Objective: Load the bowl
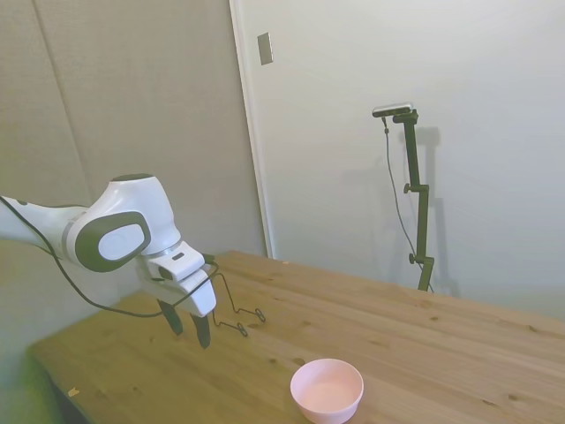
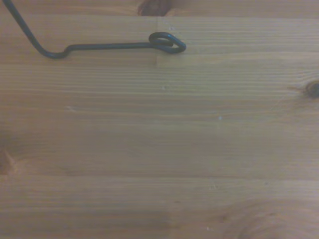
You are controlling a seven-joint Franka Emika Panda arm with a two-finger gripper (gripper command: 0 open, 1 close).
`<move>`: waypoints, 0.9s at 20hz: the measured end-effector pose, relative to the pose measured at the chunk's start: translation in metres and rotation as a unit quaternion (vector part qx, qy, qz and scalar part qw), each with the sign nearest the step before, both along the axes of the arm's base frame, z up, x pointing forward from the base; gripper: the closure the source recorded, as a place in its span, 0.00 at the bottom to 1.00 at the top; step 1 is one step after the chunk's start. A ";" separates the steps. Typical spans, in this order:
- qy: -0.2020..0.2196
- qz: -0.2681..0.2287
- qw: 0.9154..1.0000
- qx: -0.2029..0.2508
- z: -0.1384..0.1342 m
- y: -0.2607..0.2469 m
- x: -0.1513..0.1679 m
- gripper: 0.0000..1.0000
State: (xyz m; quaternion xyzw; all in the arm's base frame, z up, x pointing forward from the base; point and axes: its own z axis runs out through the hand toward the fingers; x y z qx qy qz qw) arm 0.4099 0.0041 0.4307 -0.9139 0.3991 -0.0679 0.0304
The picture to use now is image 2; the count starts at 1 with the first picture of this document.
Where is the black bent wire hook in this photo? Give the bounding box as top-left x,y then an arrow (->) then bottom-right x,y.
4,0 -> 187,60

